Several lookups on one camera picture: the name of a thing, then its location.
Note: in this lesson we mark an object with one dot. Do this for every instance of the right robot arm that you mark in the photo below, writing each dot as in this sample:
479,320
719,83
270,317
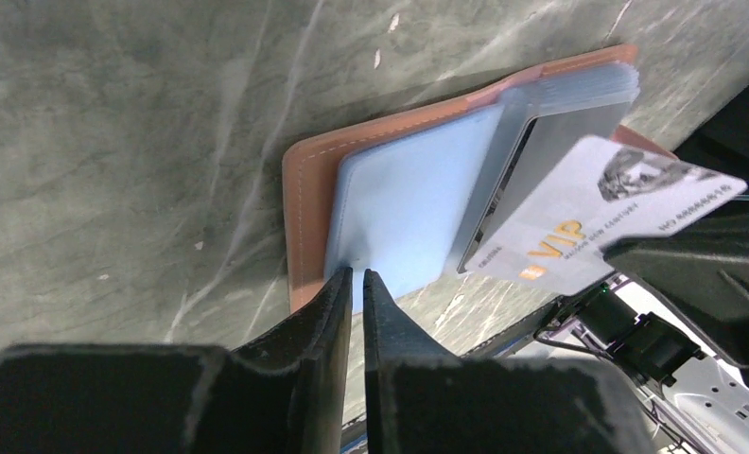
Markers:
711,420

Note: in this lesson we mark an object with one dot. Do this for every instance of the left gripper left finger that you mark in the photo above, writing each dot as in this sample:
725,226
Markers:
279,393

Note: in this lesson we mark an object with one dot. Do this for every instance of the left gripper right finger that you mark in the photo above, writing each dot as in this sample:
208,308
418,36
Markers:
421,398

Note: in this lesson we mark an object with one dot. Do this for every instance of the grey credit card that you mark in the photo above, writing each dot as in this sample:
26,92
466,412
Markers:
531,141

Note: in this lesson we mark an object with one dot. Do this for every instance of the silver VIP credit card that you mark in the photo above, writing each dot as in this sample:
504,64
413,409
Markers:
559,212

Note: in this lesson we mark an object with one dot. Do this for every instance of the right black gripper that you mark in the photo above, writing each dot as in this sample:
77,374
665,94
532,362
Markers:
702,275

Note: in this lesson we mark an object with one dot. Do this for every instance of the brown leather card holder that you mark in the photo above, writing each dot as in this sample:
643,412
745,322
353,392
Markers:
310,166

